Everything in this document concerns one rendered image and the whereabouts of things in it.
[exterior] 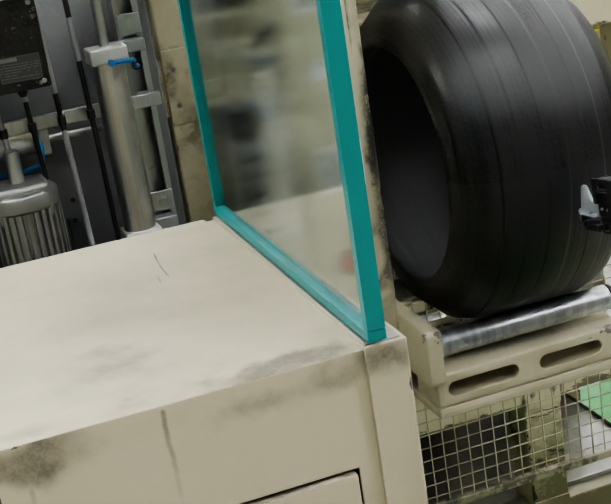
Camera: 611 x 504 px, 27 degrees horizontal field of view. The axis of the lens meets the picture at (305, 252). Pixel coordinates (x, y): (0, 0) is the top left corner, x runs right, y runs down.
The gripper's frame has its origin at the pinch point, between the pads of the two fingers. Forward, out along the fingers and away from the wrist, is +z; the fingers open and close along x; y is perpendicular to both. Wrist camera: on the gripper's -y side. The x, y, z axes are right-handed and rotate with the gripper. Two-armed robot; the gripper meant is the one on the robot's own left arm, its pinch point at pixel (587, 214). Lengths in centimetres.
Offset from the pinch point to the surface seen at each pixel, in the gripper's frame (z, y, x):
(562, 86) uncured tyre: 1.3, 20.0, 0.3
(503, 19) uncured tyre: 8.7, 31.3, 4.6
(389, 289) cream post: 22.4, -9.2, 26.1
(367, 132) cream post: 19.1, 17.7, 26.2
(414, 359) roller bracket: 18.8, -20.9, 25.2
